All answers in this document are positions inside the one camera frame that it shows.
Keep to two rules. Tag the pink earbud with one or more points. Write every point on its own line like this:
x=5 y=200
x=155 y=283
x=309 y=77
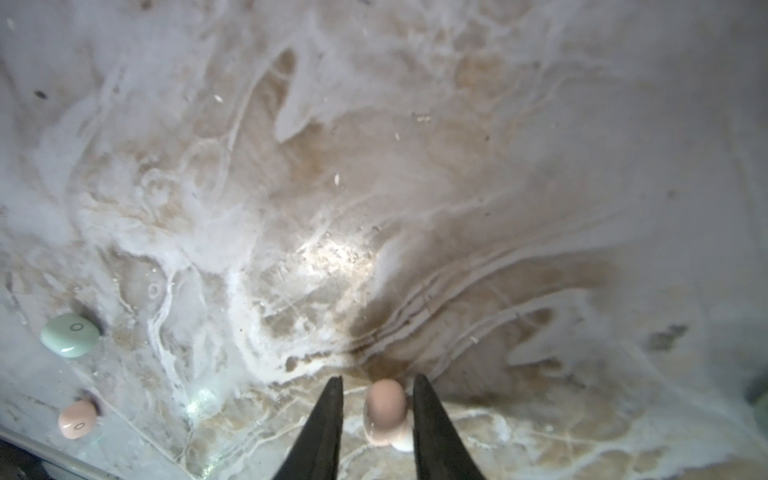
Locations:
x=78 y=419
x=386 y=417

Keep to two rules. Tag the mint earbud near centre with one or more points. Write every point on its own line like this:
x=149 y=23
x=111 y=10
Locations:
x=70 y=335

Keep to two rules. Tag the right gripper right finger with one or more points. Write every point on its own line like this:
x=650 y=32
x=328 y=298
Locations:
x=439 y=451

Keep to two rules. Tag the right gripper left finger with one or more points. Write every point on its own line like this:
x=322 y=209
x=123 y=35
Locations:
x=315 y=453

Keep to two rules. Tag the mint earbud right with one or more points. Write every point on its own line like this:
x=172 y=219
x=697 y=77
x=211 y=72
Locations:
x=760 y=411

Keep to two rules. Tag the mint earbud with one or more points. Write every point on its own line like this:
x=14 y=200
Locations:
x=760 y=411
x=70 y=335

